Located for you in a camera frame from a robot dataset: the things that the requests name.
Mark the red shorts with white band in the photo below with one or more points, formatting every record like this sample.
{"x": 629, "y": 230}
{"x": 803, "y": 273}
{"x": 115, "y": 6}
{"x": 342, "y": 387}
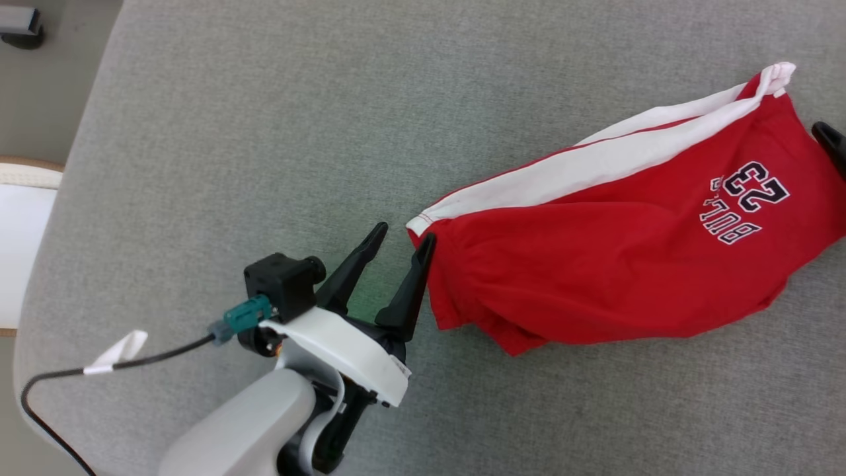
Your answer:
{"x": 595, "y": 264}

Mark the white tape tag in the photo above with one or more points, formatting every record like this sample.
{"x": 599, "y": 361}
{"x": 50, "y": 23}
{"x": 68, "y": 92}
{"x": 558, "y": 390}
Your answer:
{"x": 122, "y": 349}

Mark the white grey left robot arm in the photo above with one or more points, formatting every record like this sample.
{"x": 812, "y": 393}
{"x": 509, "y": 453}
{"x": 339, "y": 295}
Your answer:
{"x": 244, "y": 423}

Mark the black and white floor object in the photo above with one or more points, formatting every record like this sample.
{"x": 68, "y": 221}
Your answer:
{"x": 20, "y": 30}

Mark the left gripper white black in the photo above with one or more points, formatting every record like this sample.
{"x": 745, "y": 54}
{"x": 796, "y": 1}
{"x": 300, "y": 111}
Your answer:
{"x": 350, "y": 350}

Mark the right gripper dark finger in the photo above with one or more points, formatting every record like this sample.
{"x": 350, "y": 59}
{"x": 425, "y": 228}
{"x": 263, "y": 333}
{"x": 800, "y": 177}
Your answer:
{"x": 834, "y": 145}

